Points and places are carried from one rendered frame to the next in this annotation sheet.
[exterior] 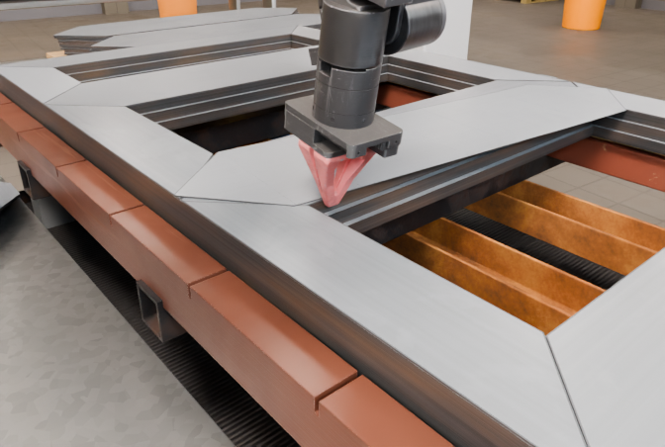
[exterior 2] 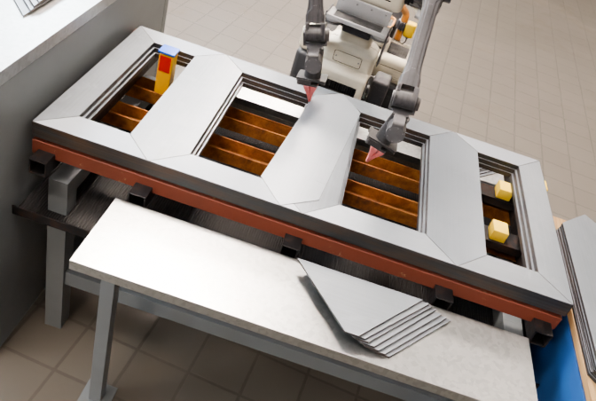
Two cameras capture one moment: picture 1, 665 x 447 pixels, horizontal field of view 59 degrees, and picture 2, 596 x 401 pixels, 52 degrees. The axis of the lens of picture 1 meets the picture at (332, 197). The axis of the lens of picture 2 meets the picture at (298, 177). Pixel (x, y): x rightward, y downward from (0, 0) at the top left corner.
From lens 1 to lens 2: 2.46 m
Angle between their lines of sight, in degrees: 103
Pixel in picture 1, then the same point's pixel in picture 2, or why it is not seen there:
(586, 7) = not seen: outside the picture
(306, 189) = (318, 101)
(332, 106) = not seen: hidden behind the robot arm
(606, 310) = (234, 77)
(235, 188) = (334, 98)
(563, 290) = (246, 162)
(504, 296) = (262, 153)
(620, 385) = (228, 66)
